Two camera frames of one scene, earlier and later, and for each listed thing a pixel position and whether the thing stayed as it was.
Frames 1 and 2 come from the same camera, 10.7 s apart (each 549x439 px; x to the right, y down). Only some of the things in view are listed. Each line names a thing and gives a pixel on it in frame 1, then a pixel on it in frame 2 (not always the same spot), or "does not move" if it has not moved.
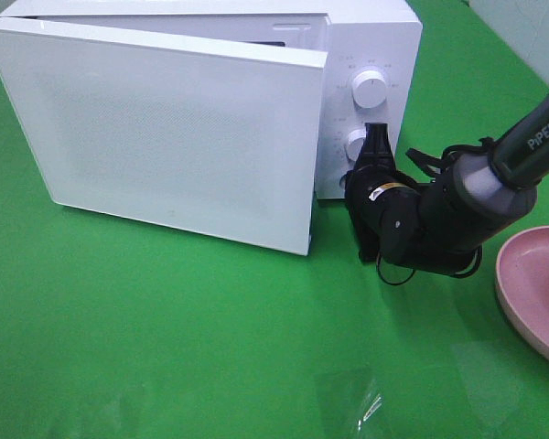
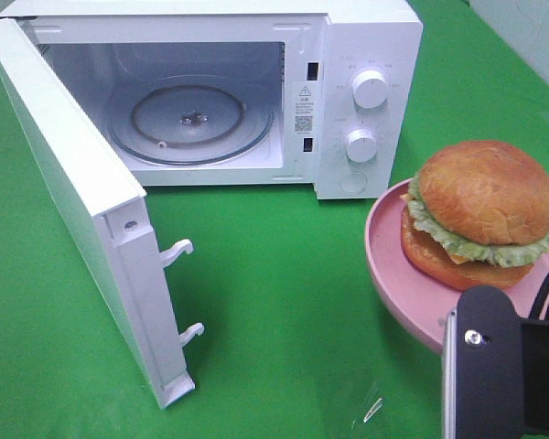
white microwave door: [209, 135] -> [103, 212]
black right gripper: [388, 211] -> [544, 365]
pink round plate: [528, 292] -> [419, 300]
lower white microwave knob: [353, 143] does not move
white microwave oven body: [373, 67] does not move
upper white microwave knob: [369, 88] does not move
